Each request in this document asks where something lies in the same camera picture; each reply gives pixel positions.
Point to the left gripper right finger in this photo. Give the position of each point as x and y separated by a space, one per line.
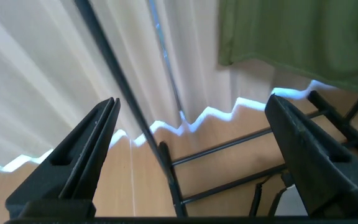
309 155

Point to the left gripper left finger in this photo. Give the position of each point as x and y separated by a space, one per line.
73 161

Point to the green printed t-shirt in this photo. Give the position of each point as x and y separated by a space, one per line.
306 31

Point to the black clothes rack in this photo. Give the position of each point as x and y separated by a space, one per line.
117 71

